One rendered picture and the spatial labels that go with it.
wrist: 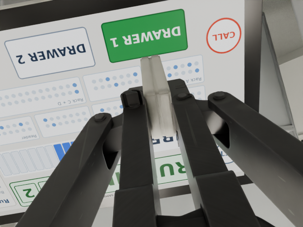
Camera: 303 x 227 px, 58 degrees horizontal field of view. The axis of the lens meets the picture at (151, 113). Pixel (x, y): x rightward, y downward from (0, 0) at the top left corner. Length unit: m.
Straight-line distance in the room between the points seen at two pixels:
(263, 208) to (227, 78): 1.60
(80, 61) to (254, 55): 0.21
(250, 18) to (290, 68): 3.64
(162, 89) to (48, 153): 0.28
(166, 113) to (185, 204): 1.28
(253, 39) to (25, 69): 0.27
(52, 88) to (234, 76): 0.22
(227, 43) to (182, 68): 0.06
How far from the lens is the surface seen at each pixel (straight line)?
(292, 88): 3.94
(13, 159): 0.43
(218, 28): 0.33
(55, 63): 0.34
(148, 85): 0.16
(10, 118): 0.39
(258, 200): 1.88
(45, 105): 0.37
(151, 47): 0.33
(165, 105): 0.15
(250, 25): 0.35
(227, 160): 0.42
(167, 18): 0.32
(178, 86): 0.17
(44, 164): 0.42
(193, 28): 0.33
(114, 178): 0.42
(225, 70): 0.35
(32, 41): 0.34
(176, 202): 1.39
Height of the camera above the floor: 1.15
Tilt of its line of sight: 11 degrees down
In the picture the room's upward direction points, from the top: 170 degrees clockwise
